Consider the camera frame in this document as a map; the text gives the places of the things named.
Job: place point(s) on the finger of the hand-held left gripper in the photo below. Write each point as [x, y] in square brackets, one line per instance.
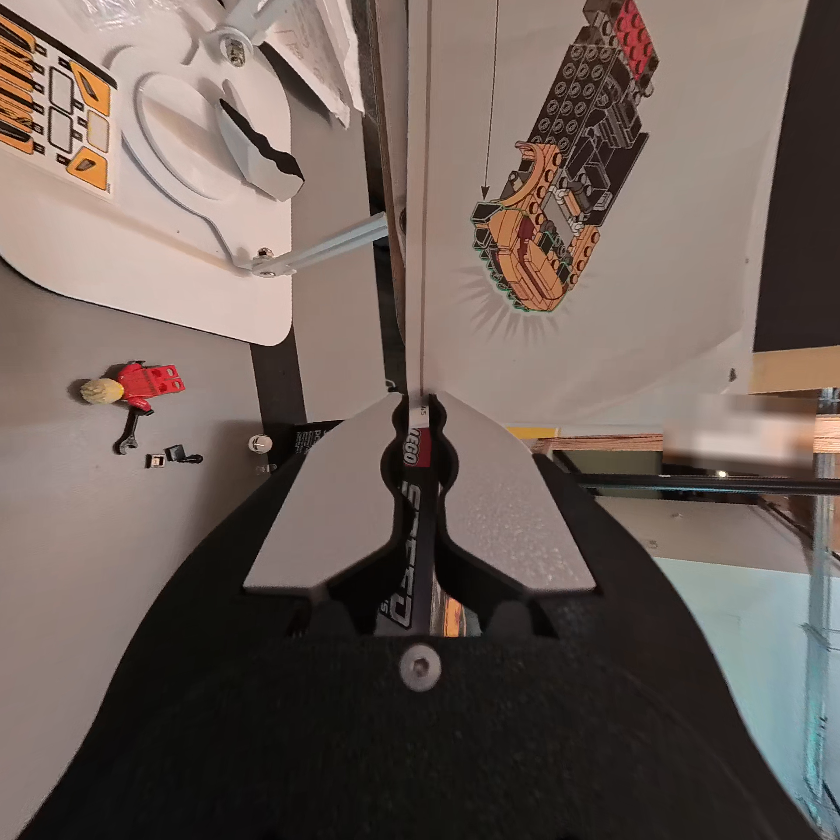
[253, 154]

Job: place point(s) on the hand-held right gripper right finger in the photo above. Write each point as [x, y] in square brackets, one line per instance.
[518, 525]

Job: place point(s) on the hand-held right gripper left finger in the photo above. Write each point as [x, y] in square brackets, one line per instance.
[315, 525]

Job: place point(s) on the lego instruction booklet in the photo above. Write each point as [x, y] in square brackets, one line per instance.
[689, 262]

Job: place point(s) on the lego set box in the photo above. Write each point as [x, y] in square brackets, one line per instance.
[413, 525]

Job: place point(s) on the small black lego piece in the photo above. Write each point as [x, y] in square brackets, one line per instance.
[128, 436]
[180, 454]

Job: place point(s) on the orange lego sticker sheet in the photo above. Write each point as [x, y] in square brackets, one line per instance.
[59, 118]

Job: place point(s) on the red lego minifigure parts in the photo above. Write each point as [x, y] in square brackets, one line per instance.
[141, 380]

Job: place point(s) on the white printed paper bag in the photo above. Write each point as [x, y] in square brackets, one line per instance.
[321, 59]

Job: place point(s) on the white book stand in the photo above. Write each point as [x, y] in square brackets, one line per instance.
[328, 246]

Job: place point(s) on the white rounded board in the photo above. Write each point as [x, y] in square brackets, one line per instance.
[131, 262]

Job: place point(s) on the clear plastic parts bag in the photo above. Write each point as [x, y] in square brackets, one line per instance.
[131, 13]

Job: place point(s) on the black metal pole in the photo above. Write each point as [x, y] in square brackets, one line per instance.
[722, 485]

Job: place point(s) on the black backdrop panel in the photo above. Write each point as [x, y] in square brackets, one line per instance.
[807, 197]

